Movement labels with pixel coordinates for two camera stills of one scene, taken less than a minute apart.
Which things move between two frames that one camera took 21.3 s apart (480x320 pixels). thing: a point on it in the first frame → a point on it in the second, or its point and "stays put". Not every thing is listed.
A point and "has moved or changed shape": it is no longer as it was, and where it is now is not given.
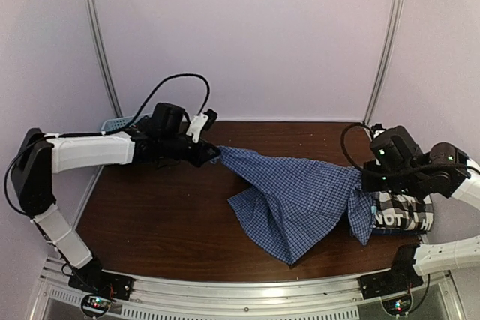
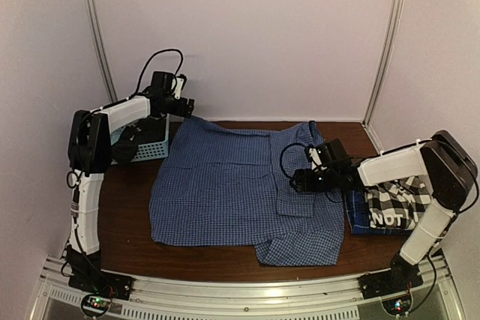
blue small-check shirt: [292, 204] has moved or changed shape
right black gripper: [370, 183] → [304, 183]
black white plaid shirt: [402, 211] stays put
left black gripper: [202, 158] → [181, 112]
